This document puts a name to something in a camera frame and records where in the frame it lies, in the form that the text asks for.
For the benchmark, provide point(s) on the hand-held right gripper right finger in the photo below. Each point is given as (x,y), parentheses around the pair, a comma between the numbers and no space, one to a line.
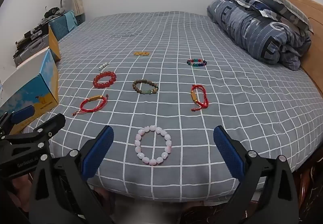
(229,153)

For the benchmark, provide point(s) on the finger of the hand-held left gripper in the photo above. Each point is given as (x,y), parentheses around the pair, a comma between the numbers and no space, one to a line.
(22,113)
(51,125)

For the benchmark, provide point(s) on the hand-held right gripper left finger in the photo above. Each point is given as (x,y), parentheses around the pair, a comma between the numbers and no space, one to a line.
(98,153)

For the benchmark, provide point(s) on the white box with blue edge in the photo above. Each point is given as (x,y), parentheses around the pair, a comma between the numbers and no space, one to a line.
(25,95)

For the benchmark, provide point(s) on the person's left hand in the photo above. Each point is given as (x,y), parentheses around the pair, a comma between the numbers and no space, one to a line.
(20,186)

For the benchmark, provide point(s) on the grey suitcase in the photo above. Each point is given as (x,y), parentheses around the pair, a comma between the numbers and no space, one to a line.
(32,47)

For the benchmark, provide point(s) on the pile of dark boxes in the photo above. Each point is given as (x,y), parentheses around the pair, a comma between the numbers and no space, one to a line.
(32,32)

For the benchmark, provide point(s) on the blue suitcase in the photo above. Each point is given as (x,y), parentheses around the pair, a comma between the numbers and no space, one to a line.
(61,27)

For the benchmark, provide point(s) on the grey checked bed sheet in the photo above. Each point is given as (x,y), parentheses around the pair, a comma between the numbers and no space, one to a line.
(176,37)

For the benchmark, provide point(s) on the folded blue patterned quilt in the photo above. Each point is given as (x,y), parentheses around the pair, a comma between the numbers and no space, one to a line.
(252,27)

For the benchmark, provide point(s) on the wooden headboard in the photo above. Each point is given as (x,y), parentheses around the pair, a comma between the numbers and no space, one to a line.
(315,37)

